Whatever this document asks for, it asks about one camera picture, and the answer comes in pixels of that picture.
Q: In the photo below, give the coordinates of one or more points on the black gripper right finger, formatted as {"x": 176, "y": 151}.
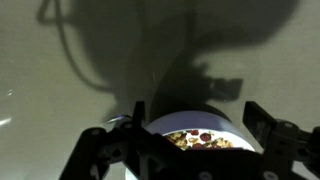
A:
{"x": 260, "y": 123}

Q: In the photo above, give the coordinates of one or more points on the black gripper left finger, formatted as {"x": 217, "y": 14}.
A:
{"x": 137, "y": 115}

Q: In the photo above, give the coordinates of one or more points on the dried fruit and nut mix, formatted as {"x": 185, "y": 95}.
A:
{"x": 200, "y": 138}

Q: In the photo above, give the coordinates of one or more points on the white ceramic bowl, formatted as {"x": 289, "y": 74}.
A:
{"x": 193, "y": 120}

